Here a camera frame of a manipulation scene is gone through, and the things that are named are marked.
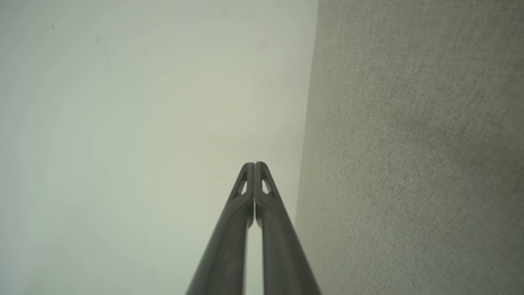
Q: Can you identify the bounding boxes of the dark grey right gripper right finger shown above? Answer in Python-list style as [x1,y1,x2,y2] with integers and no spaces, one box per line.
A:
[254,161,322,295]

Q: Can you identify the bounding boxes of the grey fabric sofa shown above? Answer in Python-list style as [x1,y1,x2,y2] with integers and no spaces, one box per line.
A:
[295,0,524,295]

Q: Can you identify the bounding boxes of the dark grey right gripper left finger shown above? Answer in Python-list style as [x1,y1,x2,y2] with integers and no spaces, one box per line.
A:
[186,162,255,295]

